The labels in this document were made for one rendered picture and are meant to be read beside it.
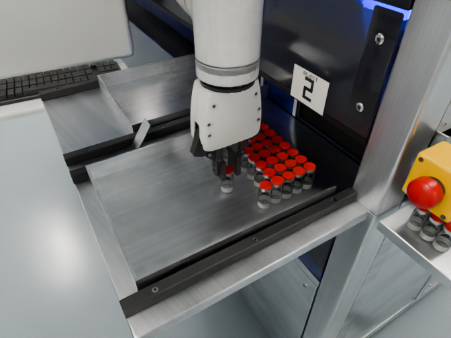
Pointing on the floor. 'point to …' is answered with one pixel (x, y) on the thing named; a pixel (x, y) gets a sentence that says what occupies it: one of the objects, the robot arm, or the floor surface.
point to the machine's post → (389, 157)
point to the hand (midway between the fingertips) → (227, 164)
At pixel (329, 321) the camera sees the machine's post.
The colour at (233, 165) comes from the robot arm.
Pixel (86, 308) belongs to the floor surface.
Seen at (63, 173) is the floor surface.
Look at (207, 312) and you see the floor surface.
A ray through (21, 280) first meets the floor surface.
